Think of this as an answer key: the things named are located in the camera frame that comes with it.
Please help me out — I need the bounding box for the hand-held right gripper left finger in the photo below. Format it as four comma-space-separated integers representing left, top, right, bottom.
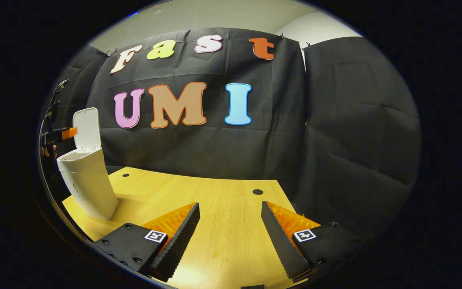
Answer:
93, 202, 201, 282

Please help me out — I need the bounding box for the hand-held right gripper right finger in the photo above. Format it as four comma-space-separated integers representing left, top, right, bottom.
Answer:
261, 201, 362, 280

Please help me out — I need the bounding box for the white desktop garbage bin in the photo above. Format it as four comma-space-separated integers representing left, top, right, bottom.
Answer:
57, 107, 119, 220

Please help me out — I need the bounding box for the wooden desktop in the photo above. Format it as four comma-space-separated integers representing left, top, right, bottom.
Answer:
62, 167, 308, 289

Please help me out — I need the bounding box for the black backdrop cloth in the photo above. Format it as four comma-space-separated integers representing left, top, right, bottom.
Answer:
41, 27, 422, 241

